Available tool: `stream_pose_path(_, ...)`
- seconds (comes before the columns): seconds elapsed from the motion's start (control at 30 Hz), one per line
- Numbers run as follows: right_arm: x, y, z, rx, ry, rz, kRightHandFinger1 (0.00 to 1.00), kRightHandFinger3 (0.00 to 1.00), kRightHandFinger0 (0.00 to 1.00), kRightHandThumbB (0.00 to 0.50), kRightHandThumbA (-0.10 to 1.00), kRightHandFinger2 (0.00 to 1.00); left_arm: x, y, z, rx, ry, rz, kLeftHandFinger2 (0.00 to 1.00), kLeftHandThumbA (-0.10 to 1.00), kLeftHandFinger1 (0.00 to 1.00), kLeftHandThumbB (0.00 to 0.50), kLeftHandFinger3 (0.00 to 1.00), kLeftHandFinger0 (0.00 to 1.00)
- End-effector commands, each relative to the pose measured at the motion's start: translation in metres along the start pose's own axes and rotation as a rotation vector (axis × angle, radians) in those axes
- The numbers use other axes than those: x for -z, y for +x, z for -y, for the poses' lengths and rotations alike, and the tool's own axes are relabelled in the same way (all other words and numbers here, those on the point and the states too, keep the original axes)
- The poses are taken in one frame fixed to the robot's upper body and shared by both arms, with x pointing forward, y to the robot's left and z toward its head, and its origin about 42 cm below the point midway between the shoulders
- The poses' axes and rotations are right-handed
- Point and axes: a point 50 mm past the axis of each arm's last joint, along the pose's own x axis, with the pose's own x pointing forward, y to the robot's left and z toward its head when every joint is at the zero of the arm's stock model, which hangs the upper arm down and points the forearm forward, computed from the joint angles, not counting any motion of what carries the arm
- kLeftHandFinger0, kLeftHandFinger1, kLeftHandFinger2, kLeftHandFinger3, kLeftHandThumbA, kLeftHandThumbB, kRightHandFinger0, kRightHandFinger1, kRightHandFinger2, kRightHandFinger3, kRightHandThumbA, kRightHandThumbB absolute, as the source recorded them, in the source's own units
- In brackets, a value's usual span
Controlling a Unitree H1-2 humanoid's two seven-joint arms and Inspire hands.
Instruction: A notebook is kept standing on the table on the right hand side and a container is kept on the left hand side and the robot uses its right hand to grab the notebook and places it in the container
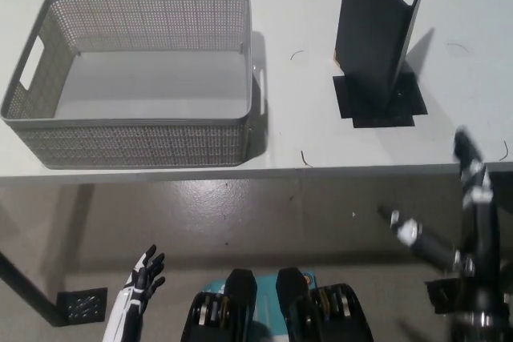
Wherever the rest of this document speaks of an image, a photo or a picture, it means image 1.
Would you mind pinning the black right robot leg block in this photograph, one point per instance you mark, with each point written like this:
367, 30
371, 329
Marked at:
304, 302

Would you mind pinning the black tape patch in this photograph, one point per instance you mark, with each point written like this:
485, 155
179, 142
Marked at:
406, 111

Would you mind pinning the black left robot leg block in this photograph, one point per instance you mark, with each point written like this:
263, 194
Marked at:
236, 290

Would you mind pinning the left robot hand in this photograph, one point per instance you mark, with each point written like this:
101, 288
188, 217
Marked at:
132, 298

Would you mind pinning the black table foot plate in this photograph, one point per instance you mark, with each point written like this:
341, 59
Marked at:
82, 304
443, 296

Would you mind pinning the black notebook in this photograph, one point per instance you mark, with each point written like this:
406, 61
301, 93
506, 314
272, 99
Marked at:
368, 37

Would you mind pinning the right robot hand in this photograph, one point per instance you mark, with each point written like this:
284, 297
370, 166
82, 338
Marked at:
479, 238

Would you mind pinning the grey perforated plastic basket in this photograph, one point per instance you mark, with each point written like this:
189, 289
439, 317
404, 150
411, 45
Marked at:
132, 142

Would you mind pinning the white table leg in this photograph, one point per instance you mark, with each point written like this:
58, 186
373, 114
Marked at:
76, 214

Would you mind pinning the black robot leg block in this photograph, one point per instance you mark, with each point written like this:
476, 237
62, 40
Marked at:
236, 290
304, 302

